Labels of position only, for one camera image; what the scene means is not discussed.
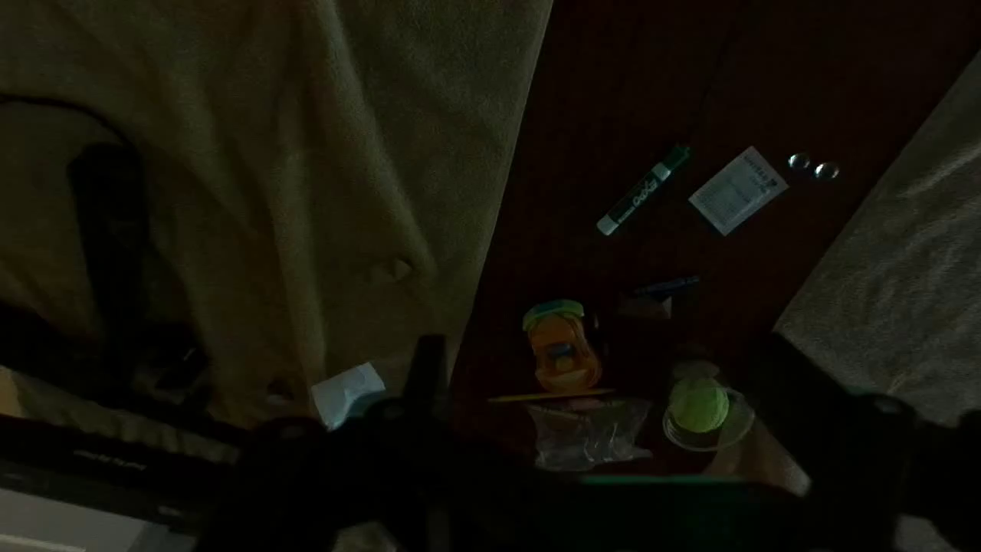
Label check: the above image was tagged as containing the yellow wooden pencil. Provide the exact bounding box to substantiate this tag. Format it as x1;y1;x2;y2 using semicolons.
487;386;617;408

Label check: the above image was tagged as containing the beige folded towel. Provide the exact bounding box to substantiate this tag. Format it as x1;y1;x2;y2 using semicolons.
774;50;981;432

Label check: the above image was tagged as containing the olive towel under keyboard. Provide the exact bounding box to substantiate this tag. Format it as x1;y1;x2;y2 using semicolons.
0;0;556;439

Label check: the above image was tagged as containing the white crumpled tissue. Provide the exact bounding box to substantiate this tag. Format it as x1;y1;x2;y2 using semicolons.
308;362;391;429

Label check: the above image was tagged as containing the green white marker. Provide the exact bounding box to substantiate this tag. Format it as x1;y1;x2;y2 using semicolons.
594;141;699;238

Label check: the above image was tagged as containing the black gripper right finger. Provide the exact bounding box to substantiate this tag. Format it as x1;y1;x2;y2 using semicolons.
841;392;922;552

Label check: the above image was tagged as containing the small white card packet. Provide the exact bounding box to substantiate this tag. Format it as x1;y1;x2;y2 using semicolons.
688;143;790;238

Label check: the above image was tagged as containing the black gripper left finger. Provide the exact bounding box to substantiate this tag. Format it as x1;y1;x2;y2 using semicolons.
402;330;458;552

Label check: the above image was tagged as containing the brown wooden block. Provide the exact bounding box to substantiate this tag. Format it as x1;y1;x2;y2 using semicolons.
610;289;681;330

